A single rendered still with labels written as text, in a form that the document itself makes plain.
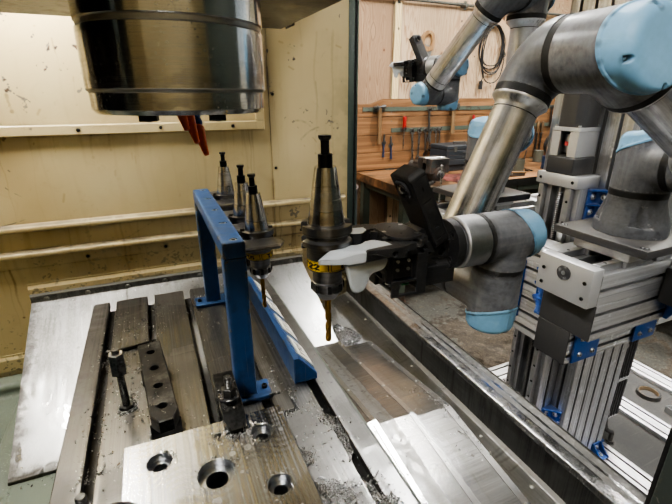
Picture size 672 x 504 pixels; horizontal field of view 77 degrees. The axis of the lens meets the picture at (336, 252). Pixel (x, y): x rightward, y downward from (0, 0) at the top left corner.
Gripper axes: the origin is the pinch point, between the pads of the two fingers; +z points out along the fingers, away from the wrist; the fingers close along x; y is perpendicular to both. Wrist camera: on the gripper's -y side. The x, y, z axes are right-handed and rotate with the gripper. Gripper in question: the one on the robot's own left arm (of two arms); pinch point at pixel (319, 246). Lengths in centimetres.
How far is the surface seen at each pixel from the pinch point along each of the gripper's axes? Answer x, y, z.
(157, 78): -7.7, -18.5, 16.3
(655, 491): -20, 42, -51
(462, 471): 5, 55, -33
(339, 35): 100, -36, -46
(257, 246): 22.5, 7.1, 2.6
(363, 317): 79, 61, -48
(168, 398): 21.0, 32.4, 20.1
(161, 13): -7.7, -23.0, 15.5
